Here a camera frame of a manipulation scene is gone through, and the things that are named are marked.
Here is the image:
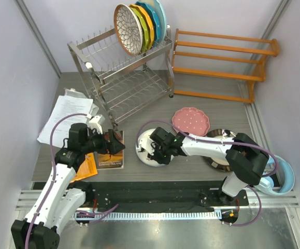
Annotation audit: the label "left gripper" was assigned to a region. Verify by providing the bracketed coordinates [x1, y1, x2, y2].
[81, 128, 125, 155]

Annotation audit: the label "purple cable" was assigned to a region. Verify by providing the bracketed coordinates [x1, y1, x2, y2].
[136, 119, 280, 228]
[24, 113, 121, 249]

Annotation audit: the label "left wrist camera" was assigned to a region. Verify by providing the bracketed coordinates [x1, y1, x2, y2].
[86, 114, 105, 134]

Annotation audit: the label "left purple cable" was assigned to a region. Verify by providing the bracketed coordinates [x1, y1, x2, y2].
[24, 113, 121, 249]

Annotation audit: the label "pink dotted plate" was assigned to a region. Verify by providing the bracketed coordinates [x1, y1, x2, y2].
[172, 107, 210, 136]

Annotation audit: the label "blue dotted plate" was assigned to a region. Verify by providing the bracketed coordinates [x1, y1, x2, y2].
[136, 1, 161, 46]

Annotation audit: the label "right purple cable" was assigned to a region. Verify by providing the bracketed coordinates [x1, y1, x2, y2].
[136, 119, 280, 228]

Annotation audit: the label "brown floral pattern plate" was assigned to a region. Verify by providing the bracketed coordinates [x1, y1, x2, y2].
[113, 4, 142, 56]

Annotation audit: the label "steel dish rack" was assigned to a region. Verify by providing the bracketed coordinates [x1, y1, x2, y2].
[67, 26, 175, 130]

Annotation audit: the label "light blue plate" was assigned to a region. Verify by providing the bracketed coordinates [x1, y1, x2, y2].
[142, 0, 167, 42]

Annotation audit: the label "dark paperback book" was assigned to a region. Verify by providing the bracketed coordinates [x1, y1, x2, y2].
[96, 130, 124, 170]

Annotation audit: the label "stack of white papers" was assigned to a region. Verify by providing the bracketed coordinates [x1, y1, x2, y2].
[37, 88, 99, 148]

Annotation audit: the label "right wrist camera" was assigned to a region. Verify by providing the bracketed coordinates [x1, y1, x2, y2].
[136, 137, 155, 156]

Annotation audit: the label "light blue headphones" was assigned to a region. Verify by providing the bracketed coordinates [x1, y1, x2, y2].
[255, 155, 295, 196]

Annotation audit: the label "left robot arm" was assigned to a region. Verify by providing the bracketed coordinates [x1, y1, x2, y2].
[11, 123, 125, 248]

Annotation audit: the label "white strawberry plate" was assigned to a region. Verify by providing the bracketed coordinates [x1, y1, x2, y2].
[135, 127, 175, 167]

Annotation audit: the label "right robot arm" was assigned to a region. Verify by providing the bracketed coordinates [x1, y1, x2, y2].
[142, 127, 269, 205]

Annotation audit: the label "orange plate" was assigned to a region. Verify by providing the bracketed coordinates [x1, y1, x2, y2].
[130, 4, 155, 50]

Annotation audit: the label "orange wooden shelf rack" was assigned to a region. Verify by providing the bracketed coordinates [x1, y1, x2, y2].
[171, 29, 280, 104]

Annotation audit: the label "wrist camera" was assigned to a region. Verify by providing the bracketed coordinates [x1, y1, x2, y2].
[86, 114, 105, 134]
[136, 137, 155, 156]

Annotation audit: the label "dark rimmed cream plate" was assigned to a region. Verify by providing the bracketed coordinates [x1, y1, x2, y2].
[203, 129, 237, 172]

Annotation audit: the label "orange booklet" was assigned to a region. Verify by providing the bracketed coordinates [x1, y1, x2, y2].
[71, 153, 98, 183]

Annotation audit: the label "green plate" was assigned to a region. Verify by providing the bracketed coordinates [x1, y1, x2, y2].
[129, 4, 151, 54]

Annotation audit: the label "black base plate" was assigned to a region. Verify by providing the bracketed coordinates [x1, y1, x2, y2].
[68, 181, 249, 213]

